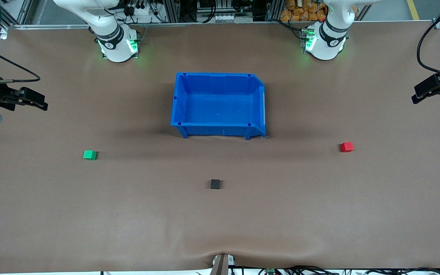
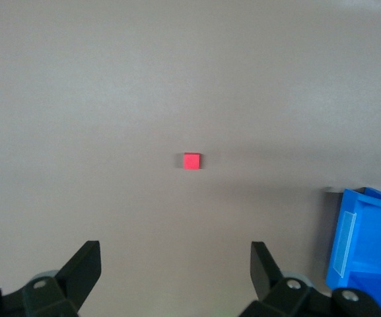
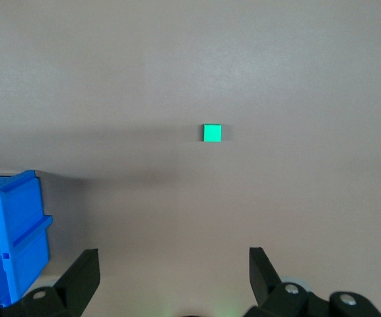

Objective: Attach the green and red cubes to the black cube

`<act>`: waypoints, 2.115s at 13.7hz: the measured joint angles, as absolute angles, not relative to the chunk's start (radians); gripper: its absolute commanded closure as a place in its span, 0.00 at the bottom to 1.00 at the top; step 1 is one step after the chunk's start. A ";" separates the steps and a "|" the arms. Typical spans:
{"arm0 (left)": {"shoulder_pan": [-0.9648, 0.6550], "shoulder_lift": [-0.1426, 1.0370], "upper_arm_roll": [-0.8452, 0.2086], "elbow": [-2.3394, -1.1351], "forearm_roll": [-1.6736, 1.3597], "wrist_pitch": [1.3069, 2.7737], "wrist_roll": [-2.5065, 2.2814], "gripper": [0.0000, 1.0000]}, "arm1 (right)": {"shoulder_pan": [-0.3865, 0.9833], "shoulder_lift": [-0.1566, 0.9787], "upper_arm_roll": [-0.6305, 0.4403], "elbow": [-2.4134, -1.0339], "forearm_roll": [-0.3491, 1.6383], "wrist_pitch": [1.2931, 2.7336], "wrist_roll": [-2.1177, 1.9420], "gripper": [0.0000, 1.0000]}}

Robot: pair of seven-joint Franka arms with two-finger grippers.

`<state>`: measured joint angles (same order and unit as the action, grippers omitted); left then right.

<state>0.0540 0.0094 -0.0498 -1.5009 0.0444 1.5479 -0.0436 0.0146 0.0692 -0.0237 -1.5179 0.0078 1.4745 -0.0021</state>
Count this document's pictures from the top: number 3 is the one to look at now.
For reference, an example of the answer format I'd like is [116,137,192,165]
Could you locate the blue plastic storage bin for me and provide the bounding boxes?
[0,169,53,308]

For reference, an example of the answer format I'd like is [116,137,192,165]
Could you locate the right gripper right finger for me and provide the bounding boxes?
[242,246,381,317]

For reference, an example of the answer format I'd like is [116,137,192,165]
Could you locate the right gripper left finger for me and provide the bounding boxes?
[0,248,101,317]

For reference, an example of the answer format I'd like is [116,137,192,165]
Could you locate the green cube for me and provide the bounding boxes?
[203,123,223,143]

